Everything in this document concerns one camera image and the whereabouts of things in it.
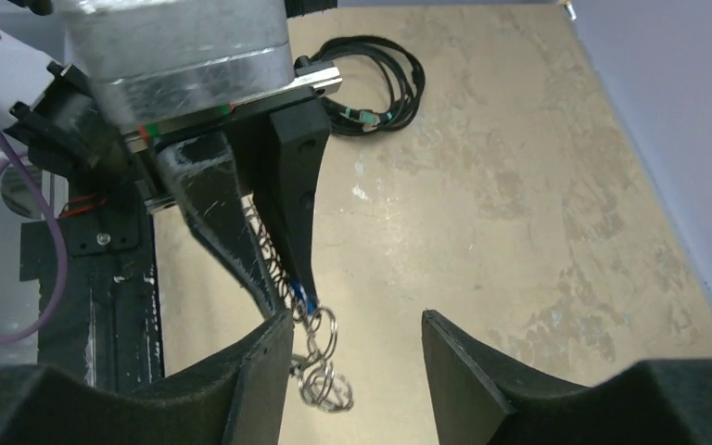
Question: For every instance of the grey key holder plate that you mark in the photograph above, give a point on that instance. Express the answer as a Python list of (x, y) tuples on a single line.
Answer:
[(320, 385)]

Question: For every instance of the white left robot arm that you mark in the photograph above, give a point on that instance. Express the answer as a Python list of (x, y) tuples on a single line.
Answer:
[(49, 107)]

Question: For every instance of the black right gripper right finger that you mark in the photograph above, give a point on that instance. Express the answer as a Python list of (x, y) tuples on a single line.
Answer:
[(480, 395)]

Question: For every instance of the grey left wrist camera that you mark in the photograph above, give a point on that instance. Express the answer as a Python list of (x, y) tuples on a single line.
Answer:
[(151, 61)]

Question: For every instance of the key with blue tag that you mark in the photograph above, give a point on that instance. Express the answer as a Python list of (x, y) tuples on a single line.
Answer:
[(306, 303)]

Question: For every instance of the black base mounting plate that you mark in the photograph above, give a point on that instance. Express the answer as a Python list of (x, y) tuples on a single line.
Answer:
[(106, 330)]

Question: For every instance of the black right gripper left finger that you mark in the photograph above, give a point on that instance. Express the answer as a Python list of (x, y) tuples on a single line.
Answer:
[(235, 396)]

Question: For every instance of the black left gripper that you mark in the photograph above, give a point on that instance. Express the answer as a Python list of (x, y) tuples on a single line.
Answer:
[(201, 175)]

